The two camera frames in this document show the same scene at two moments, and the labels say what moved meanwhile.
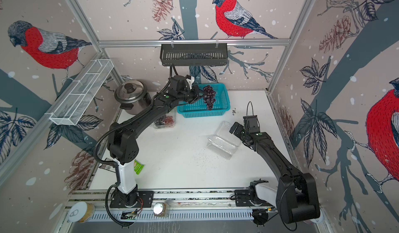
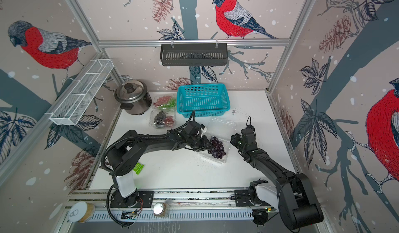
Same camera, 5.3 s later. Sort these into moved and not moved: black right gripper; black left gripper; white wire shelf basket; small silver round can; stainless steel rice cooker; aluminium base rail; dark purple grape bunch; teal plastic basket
Moved: black left gripper; dark purple grape bunch; black right gripper
Not moved: white wire shelf basket; teal plastic basket; aluminium base rail; stainless steel rice cooker; small silver round can
